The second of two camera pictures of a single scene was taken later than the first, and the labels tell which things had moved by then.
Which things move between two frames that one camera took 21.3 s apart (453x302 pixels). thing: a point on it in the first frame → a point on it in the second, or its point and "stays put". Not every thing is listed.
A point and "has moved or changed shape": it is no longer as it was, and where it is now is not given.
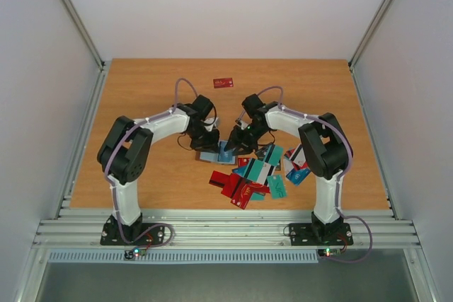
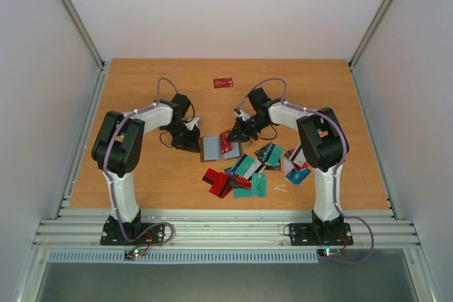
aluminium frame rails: (227, 229) stays put
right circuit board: (329, 251) stays put
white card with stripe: (299, 156) stays put
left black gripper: (212, 146) → (190, 145)
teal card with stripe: (273, 154) stays put
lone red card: (222, 83) stays put
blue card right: (297, 177) stays put
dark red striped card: (219, 178) → (211, 177)
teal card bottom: (253, 169) has moved or changed shape
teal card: (257, 196) → (241, 193)
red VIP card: (243, 192) has moved or changed shape
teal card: (277, 186) → (258, 186)
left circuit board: (136, 252) stays put
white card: (264, 173) → (253, 167)
